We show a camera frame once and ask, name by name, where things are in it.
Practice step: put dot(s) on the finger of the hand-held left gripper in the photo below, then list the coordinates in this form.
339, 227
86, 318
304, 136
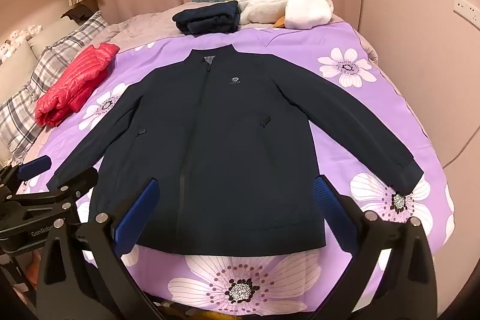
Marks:
80, 181
35, 165

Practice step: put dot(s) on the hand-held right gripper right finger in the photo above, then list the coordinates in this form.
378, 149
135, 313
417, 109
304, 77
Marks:
332, 207

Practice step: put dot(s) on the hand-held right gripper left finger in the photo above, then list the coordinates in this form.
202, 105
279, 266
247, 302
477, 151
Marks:
140, 207

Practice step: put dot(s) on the navy zip jacket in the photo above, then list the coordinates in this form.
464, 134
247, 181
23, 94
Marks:
225, 136

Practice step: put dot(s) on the folded navy clothes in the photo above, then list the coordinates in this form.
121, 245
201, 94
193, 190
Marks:
206, 20

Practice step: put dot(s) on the red down jacket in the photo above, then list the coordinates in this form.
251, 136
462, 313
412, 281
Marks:
75, 84

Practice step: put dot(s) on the purple floral blanket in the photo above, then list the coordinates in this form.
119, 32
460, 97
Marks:
337, 110

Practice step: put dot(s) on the beige pillow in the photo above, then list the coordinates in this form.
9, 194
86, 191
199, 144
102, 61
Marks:
15, 69

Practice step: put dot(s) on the small white plush toys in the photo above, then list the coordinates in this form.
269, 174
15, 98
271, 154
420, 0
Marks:
22, 33

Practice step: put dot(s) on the black headboard item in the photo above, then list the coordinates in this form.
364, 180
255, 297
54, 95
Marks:
80, 12

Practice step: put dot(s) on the beige pink quilt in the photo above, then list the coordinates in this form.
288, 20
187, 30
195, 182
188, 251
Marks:
142, 27

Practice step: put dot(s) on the white goose plush toy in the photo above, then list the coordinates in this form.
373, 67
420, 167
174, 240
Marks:
292, 5

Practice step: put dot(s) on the white wall socket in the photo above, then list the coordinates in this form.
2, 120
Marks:
463, 7

